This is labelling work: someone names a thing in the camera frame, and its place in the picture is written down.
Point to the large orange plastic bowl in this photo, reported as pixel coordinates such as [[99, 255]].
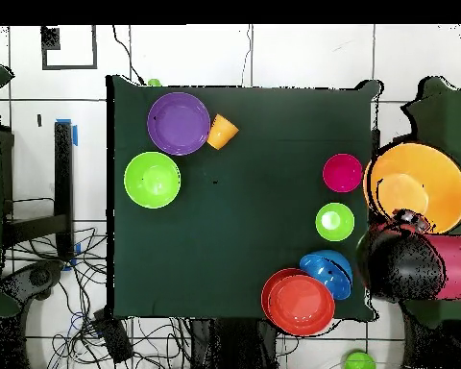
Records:
[[441, 180]]

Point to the blue plastic bowl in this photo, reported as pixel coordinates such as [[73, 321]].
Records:
[[328, 273]]

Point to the red-orange plastic bowl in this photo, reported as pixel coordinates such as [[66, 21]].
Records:
[[267, 286], [301, 305]]

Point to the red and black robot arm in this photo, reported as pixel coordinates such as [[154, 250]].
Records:
[[457, 265]]

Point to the small green plastic bowl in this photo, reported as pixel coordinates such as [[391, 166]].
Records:
[[335, 226]]

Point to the pink plastic bowl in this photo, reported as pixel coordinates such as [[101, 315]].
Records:
[[342, 173]]

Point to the green round object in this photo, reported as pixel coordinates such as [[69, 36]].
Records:
[[359, 362], [153, 82]]

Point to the dark green tablecloth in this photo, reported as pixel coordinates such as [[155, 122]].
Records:
[[234, 230]]

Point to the orange plastic cup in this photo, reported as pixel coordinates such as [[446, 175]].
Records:
[[221, 132]]

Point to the purple plastic bowl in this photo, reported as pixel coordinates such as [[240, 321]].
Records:
[[178, 123]]

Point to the large green plastic bowl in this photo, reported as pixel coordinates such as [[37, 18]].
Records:
[[152, 180]]

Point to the black power brick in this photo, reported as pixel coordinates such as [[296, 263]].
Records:
[[113, 338]]

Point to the black wheeled base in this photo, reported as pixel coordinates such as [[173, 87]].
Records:
[[38, 276]]

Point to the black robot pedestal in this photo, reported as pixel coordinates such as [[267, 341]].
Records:
[[230, 346]]

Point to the black frame stand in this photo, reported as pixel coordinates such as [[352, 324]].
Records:
[[63, 173]]

